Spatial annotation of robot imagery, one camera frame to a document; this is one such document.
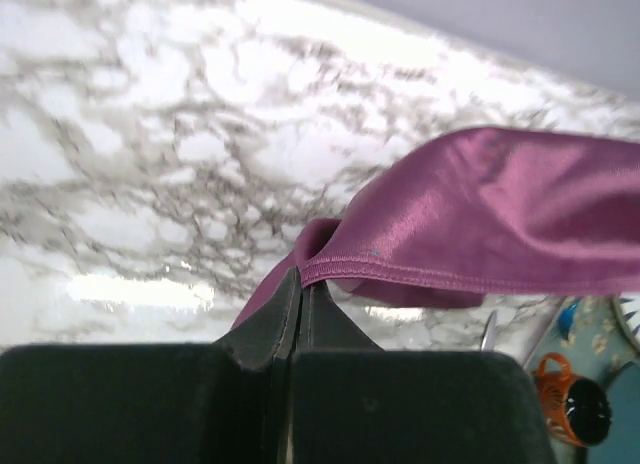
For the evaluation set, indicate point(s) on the teal square plate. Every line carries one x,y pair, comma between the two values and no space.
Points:
622,443

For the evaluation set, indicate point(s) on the pink handled steel knife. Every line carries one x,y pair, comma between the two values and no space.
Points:
490,333

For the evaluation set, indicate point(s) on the purple cloth napkin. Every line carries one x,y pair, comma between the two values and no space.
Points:
481,211

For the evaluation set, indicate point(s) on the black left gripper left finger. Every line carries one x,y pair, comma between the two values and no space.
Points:
254,342

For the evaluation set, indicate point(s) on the green floral serving tray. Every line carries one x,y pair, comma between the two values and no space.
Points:
597,349

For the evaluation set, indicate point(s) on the orange patterned mug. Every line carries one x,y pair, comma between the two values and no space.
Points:
575,408

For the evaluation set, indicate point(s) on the white blue striped plate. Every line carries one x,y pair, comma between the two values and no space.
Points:
627,308

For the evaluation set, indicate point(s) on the blue plastic fork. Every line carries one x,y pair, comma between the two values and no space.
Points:
565,319

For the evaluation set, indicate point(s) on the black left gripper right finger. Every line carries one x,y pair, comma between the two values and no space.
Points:
324,326

